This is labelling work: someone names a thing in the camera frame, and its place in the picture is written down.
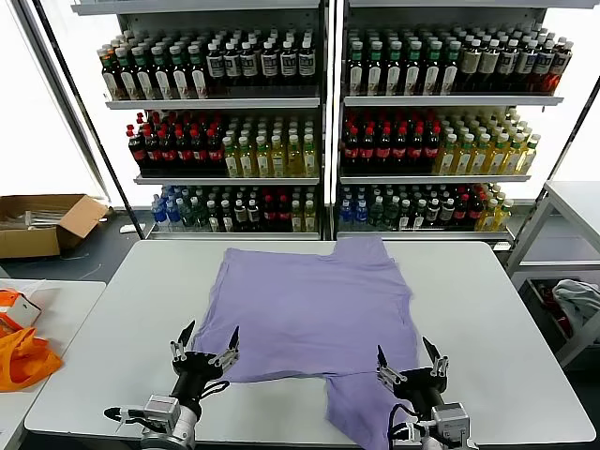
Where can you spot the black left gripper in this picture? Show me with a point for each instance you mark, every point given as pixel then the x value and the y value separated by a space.
pixel 199 363

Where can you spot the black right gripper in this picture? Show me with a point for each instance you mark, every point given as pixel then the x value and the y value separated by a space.
pixel 417 379

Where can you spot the purple printed t-shirt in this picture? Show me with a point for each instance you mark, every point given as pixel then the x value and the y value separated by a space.
pixel 304 304

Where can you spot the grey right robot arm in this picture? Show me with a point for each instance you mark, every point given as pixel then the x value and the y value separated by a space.
pixel 427 405

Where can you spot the dark bottle white cap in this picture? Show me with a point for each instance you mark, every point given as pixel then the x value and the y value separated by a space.
pixel 240 215
pixel 227 216
pixel 419 214
pixel 447 213
pixel 253 215
pixel 433 213
pixel 213 216
pixel 404 214

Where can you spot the green tinted water bottle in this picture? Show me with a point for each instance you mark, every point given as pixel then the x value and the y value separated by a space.
pixel 376 213
pixel 199 215
pixel 186 215
pixel 390 213

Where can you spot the blue drink bottle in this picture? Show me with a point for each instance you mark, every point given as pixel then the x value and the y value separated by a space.
pixel 345 212
pixel 172 213
pixel 158 213
pixel 360 212

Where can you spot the cola bottle red cap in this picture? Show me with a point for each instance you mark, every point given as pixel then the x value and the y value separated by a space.
pixel 431 147
pixel 384 147
pixel 167 150
pixel 400 147
pixel 199 150
pixel 461 212
pixel 136 150
pixel 415 147
pixel 351 147
pixel 368 147
pixel 282 214
pixel 268 214
pixel 475 211
pixel 152 150
pixel 183 150
pixel 214 150

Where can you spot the small white flat object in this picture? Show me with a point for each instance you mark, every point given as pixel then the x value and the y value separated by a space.
pixel 126 229

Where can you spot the yellow tea bottle white cap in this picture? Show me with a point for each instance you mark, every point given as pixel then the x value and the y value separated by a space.
pixel 488 215
pixel 464 157
pixel 296 216
pixel 294 159
pixel 278 159
pixel 503 214
pixel 497 157
pixel 447 157
pixel 513 157
pixel 246 159
pixel 262 159
pixel 230 159
pixel 529 157
pixel 480 157
pixel 309 216
pixel 309 159

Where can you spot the red crumpled cloth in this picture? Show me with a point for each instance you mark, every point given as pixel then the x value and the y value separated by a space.
pixel 560 323

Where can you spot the white grey crumpled cloth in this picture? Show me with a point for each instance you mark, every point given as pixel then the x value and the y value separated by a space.
pixel 574 295

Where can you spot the orange cloth bag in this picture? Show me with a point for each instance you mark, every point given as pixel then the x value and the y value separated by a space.
pixel 23 361

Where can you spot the orange white small carton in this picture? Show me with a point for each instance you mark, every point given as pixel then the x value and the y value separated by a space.
pixel 23 311

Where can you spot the brown cardboard box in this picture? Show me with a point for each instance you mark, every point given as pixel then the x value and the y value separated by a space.
pixel 28 244

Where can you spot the clear plastic tube bundle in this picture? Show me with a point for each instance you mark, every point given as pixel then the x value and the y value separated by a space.
pixel 28 220

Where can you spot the grey metal shelf unit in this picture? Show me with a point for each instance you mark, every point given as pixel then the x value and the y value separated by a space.
pixel 211 103
pixel 445 100

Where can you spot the black diagonal pole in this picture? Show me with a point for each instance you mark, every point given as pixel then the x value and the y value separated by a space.
pixel 574 133
pixel 89 117

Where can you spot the dark tea bottle green label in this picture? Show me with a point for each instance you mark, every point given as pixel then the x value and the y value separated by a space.
pixel 199 75
pixel 374 70
pixel 161 77
pixel 180 77
pixel 355 70
pixel 142 77
pixel 413 70
pixel 394 70
pixel 451 70
pixel 432 70
pixel 125 77

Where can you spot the dark drink bottle white label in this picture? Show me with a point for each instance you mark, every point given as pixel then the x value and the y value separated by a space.
pixel 269 64
pixel 306 63
pixel 248 64
pixel 232 64
pixel 288 63
pixel 215 65

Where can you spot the amber tea bottle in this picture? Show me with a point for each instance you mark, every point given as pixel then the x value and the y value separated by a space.
pixel 110 77

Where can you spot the dark bottle beige label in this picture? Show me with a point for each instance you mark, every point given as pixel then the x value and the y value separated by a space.
pixel 470 63
pixel 489 63

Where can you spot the dark bottle blue label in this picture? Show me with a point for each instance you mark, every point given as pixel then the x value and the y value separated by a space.
pixel 526 63
pixel 508 63
pixel 544 64

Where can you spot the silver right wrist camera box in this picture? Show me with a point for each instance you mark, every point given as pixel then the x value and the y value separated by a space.
pixel 450 422

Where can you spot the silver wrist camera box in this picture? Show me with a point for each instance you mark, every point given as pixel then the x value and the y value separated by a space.
pixel 450 422
pixel 161 412

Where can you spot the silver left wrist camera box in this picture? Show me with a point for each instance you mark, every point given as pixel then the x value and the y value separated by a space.
pixel 161 412

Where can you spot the grey metal frame table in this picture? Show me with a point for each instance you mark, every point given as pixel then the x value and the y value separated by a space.
pixel 576 197

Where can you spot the grey window frame pillar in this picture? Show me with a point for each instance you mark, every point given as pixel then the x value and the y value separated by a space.
pixel 80 140

